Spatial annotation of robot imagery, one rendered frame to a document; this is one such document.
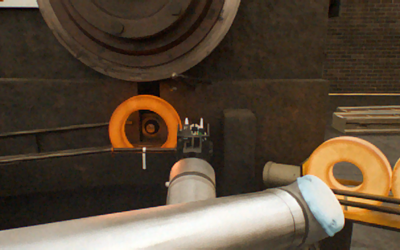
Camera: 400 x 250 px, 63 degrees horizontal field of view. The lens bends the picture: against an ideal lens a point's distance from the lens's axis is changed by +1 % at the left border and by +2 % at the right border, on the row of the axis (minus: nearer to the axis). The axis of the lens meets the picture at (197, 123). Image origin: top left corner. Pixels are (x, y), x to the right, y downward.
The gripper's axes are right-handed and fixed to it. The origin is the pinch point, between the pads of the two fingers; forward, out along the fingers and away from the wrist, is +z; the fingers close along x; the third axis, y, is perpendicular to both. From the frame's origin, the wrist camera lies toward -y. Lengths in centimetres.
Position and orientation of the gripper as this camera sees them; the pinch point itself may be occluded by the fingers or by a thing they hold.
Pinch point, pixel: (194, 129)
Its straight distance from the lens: 83.9
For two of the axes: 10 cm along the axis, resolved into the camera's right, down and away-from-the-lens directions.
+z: 0.1, -5.1, 8.6
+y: 0.0, -8.6, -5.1
